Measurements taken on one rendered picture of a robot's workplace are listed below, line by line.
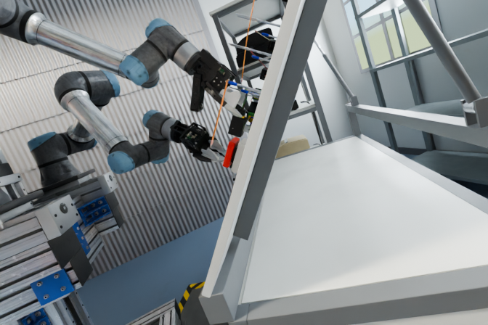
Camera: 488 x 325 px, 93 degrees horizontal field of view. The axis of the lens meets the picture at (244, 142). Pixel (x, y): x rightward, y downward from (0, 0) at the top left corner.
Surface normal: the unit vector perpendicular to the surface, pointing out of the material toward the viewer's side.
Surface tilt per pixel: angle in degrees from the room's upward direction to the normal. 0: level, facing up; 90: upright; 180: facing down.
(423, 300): 90
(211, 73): 92
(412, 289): 0
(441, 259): 0
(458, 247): 0
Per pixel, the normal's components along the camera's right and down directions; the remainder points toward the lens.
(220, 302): -0.18, 0.19
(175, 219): 0.26, 0.04
